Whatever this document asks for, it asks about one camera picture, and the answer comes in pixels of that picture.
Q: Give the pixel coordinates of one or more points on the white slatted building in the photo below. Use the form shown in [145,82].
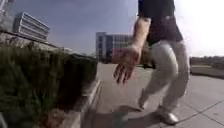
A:
[31,28]

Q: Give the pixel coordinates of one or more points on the person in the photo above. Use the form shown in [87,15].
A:
[166,66]

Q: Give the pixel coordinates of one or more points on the grey paved plaza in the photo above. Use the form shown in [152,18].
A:
[200,96]

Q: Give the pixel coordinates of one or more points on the row of trees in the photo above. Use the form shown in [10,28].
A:
[206,61]

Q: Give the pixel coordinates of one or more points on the grey stone kerb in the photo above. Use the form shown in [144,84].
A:
[83,106]

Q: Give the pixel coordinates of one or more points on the green hedge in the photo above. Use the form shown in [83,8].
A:
[33,83]

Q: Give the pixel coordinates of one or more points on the large curved glass building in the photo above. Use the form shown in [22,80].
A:
[106,45]

